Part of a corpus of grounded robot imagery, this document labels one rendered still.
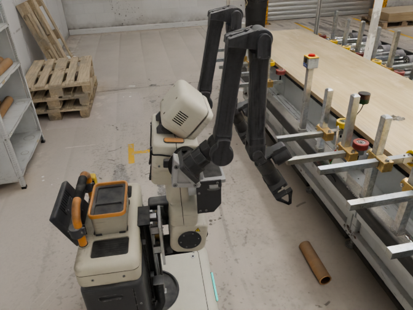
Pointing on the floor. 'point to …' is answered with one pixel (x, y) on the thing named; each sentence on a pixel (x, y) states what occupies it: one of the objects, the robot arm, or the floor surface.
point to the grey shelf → (15, 114)
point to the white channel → (373, 29)
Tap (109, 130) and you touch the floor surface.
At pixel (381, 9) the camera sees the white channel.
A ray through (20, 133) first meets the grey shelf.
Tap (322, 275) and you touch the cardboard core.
